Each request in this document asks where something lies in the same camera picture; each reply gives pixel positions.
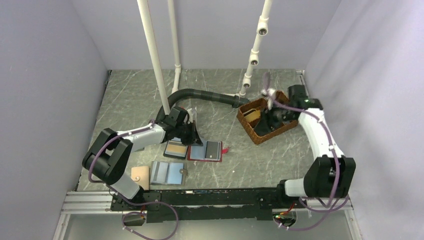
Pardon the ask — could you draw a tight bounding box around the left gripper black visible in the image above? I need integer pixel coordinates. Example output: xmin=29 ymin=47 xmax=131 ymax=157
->
xmin=175 ymin=120 xmax=203 ymax=147

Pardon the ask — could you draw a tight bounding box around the white pipe front left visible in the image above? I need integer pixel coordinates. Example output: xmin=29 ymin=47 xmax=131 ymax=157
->
xmin=137 ymin=0 xmax=170 ymax=115

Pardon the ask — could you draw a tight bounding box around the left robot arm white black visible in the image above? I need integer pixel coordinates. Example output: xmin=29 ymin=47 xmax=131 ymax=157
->
xmin=82 ymin=107 xmax=203 ymax=210

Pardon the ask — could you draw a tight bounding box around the red card holder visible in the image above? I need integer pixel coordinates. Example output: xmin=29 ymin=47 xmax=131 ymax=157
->
xmin=187 ymin=140 xmax=230 ymax=162

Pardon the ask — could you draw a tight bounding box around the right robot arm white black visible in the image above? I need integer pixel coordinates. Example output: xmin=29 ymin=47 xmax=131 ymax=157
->
xmin=257 ymin=84 xmax=356 ymax=208

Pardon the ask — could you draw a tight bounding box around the dark grey credit card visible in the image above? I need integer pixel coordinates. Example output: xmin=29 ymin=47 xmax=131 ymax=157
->
xmin=205 ymin=141 xmax=222 ymax=161

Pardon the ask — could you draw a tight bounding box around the black card holder open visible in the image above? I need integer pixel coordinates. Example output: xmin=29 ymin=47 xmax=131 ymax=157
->
xmin=163 ymin=140 xmax=188 ymax=160

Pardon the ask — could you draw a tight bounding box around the aluminium frame rail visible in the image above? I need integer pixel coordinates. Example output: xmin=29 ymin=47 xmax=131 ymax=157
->
xmin=52 ymin=191 xmax=113 ymax=240

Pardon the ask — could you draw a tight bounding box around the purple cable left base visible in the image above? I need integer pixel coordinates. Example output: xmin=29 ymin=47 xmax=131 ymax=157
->
xmin=121 ymin=203 xmax=180 ymax=240

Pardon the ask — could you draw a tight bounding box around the black corrugated hose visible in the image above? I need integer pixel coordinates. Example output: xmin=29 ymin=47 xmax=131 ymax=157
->
xmin=154 ymin=88 xmax=251 ymax=122

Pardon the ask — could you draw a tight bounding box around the yellow card in basket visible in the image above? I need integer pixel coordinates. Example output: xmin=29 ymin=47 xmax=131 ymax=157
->
xmin=243 ymin=108 xmax=261 ymax=123

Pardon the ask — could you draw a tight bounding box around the brown wicker basket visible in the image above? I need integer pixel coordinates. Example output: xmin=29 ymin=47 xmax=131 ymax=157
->
xmin=237 ymin=98 xmax=298 ymax=145

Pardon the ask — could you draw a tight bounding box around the white pipe with lights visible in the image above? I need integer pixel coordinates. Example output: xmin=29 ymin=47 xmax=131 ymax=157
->
xmin=238 ymin=0 xmax=273 ymax=97

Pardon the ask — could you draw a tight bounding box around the grey card holder open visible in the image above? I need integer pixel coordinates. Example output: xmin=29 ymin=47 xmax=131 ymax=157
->
xmin=149 ymin=161 xmax=188 ymax=186

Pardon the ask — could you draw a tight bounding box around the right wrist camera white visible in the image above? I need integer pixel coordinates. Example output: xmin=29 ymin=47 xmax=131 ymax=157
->
xmin=261 ymin=88 xmax=277 ymax=110

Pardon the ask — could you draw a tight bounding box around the white pipe rear left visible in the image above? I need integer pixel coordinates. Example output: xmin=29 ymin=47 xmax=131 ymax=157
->
xmin=167 ymin=0 xmax=182 ymax=93

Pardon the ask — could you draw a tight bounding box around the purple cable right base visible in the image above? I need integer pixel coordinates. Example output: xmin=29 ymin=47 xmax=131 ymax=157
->
xmin=272 ymin=195 xmax=350 ymax=232

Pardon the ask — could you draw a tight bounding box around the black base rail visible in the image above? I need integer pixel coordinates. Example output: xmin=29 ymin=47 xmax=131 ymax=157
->
xmin=110 ymin=185 xmax=303 ymax=223

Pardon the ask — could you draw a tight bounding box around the purple cable base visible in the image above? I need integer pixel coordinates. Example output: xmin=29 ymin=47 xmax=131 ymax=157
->
xmin=272 ymin=195 xmax=350 ymax=232
xmin=121 ymin=203 xmax=180 ymax=240

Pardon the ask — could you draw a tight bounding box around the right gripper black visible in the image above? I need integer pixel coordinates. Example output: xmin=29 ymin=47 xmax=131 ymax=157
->
xmin=253 ymin=99 xmax=296 ymax=134

